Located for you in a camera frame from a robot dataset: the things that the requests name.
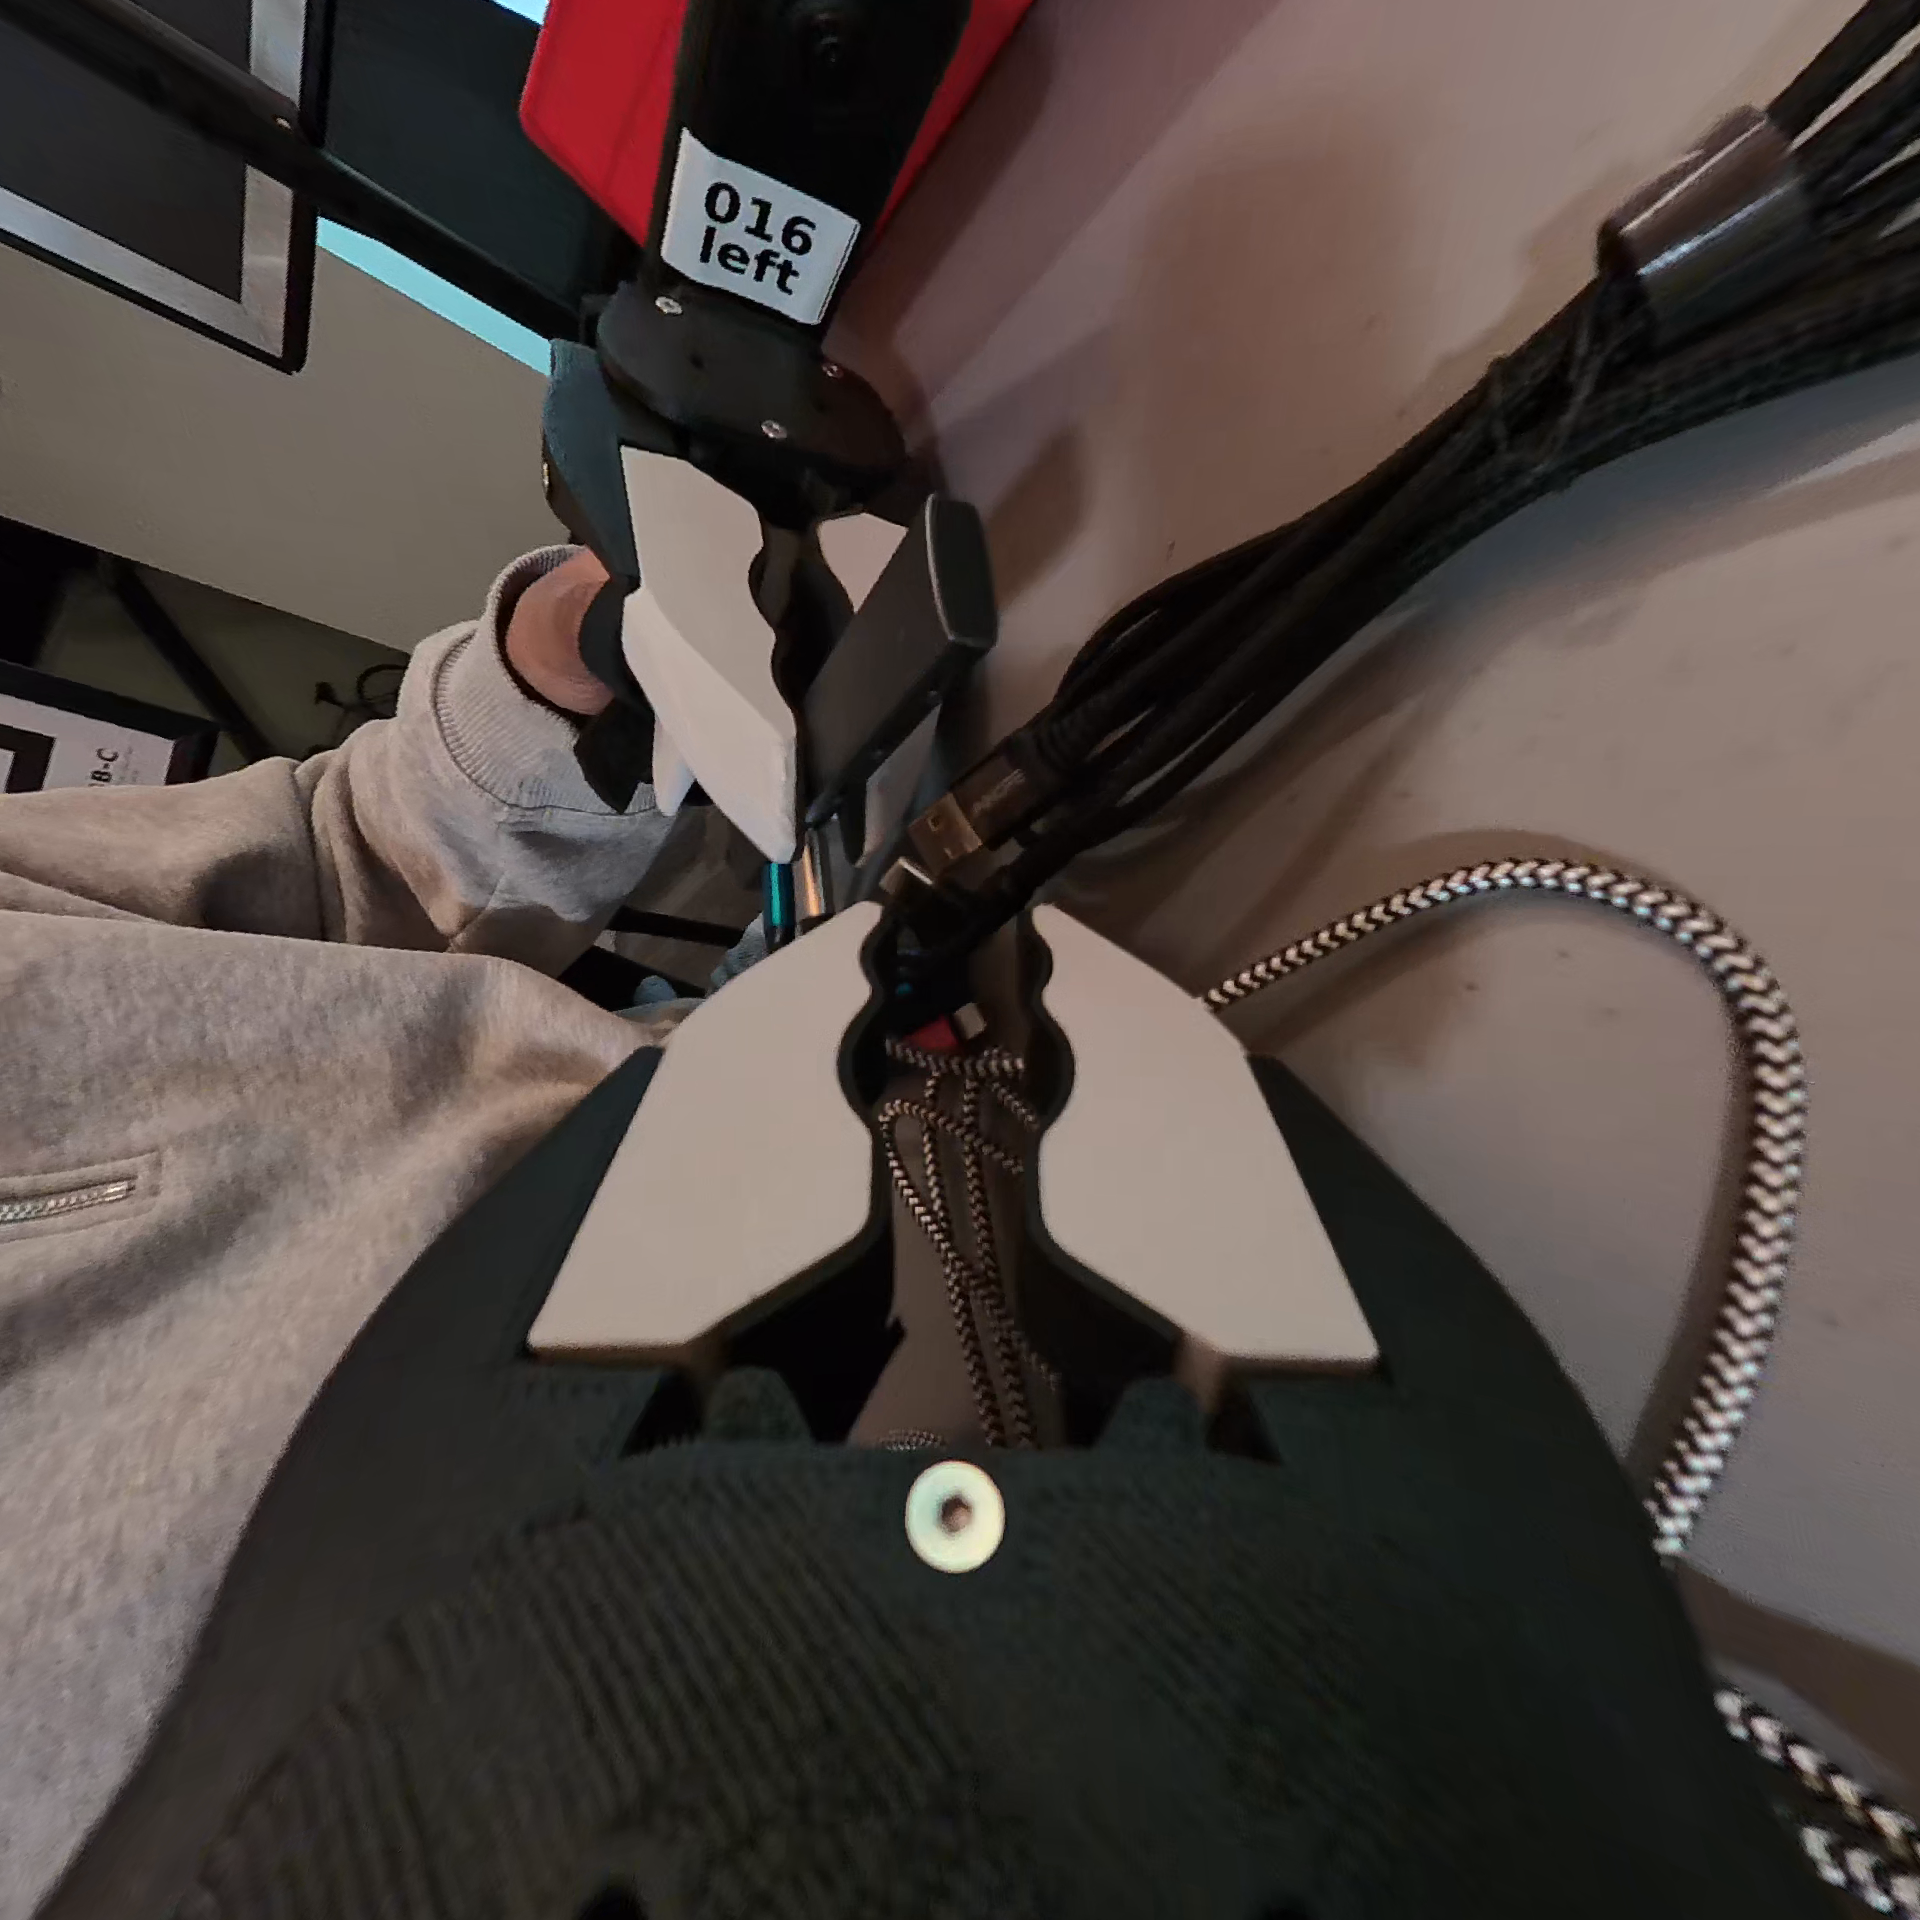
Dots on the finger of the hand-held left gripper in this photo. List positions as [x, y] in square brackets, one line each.
[866, 553]
[697, 630]

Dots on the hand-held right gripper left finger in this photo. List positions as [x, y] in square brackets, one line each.
[705, 1188]

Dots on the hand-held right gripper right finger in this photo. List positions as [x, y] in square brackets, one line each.
[1200, 1188]

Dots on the grey USB hub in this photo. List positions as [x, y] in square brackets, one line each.
[900, 646]

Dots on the person's left forearm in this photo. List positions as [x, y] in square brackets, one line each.
[376, 810]

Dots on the light grey desk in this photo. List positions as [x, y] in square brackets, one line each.
[1424, 720]

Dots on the person's left hand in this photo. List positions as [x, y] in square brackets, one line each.
[556, 646]

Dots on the red plastic bin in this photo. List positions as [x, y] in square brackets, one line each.
[598, 107]

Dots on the person's grey sweatshirt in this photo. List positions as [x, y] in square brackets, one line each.
[226, 1276]

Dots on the black monitor silver rim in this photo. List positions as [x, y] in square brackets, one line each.
[151, 194]

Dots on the white framed sign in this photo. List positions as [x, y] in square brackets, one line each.
[88, 735]

